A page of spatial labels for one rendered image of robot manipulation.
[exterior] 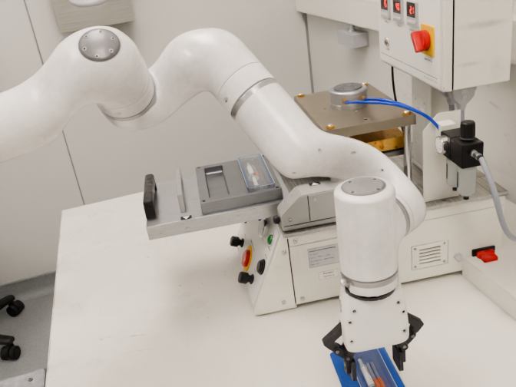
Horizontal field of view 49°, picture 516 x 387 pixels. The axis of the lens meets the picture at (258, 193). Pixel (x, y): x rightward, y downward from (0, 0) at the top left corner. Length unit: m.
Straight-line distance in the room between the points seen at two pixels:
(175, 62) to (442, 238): 0.64
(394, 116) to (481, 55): 0.18
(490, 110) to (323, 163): 0.85
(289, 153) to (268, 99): 0.09
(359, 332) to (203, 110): 1.97
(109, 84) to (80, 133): 1.84
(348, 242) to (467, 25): 0.48
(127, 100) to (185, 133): 1.83
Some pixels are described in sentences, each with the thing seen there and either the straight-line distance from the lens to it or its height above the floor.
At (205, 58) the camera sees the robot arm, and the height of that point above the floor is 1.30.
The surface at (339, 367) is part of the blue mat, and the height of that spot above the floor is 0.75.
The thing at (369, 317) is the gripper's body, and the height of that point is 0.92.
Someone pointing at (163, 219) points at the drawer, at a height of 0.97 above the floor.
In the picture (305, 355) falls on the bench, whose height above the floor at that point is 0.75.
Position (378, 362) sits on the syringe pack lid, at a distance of 1.02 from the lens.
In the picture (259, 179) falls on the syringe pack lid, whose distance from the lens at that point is 1.15.
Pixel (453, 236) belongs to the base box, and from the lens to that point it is 1.21.
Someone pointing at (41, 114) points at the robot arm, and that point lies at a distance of 0.90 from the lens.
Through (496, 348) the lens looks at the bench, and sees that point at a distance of 1.10.
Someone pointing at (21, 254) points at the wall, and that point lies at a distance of 2.93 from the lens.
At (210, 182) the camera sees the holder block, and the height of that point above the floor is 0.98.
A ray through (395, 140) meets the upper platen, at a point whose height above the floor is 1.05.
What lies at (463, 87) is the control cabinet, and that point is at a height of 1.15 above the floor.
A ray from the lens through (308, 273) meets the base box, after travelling 1.14.
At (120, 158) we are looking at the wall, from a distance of 2.72.
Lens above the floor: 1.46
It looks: 25 degrees down
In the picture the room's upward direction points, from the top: 8 degrees counter-clockwise
